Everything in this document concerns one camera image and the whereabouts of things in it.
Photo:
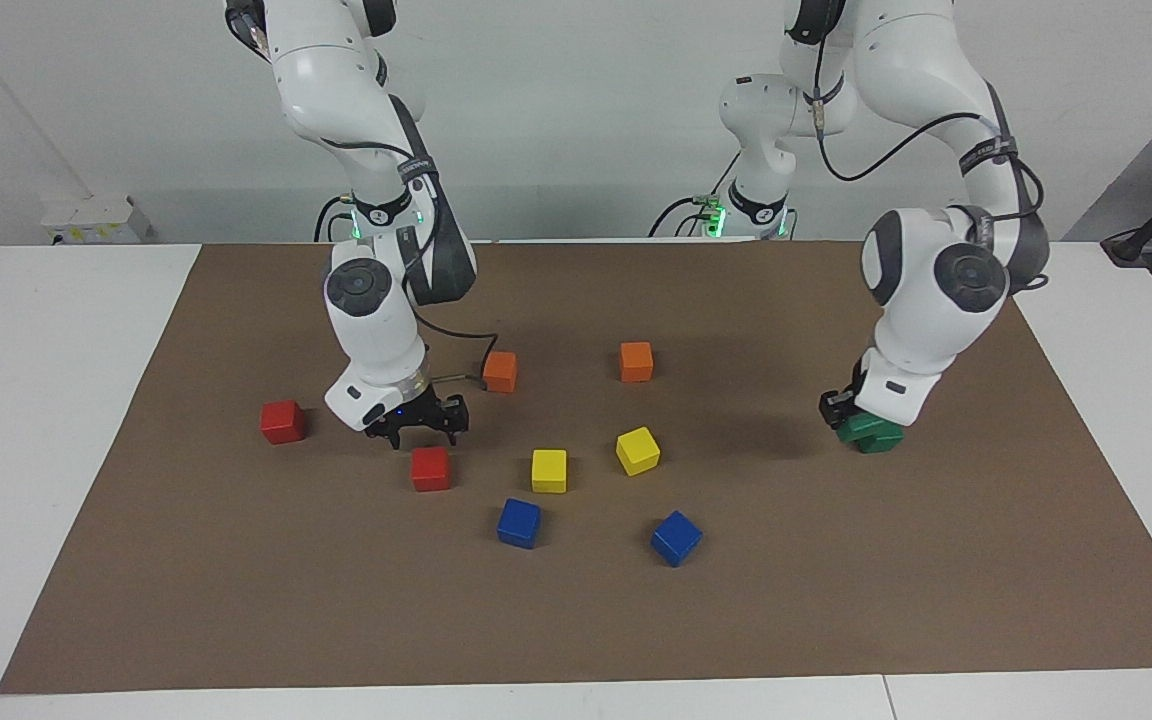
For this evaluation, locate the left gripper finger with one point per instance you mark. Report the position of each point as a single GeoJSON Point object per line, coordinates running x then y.
{"type": "Point", "coordinates": [834, 408]}

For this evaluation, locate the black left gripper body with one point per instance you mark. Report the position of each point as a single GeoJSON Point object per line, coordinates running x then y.
{"type": "Point", "coordinates": [856, 388]}

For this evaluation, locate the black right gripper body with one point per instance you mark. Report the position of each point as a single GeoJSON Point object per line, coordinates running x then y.
{"type": "Point", "coordinates": [408, 410]}

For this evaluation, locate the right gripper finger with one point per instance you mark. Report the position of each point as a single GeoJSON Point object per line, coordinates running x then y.
{"type": "Point", "coordinates": [454, 415]}
{"type": "Point", "coordinates": [388, 432]}

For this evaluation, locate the red wooden block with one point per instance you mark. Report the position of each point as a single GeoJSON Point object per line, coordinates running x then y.
{"type": "Point", "coordinates": [282, 422]}
{"type": "Point", "coordinates": [431, 469]}

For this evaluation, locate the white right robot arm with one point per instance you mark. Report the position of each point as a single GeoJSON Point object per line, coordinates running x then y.
{"type": "Point", "coordinates": [376, 330]}

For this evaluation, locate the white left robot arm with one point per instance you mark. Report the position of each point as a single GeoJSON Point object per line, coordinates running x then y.
{"type": "Point", "coordinates": [936, 320]}

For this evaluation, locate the orange wooden block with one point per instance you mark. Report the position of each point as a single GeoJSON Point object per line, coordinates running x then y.
{"type": "Point", "coordinates": [636, 362]}
{"type": "Point", "coordinates": [501, 372]}

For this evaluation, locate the yellow wooden block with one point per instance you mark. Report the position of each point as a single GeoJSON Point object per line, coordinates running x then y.
{"type": "Point", "coordinates": [549, 471]}
{"type": "Point", "coordinates": [638, 451]}

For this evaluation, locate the blue wooden block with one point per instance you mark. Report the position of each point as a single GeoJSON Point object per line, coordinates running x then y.
{"type": "Point", "coordinates": [676, 538]}
{"type": "Point", "coordinates": [519, 523]}

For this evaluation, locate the brown table mat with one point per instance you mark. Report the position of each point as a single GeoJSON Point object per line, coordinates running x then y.
{"type": "Point", "coordinates": [836, 600]}

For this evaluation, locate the white electrical box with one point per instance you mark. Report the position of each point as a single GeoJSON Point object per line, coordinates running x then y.
{"type": "Point", "coordinates": [96, 215]}

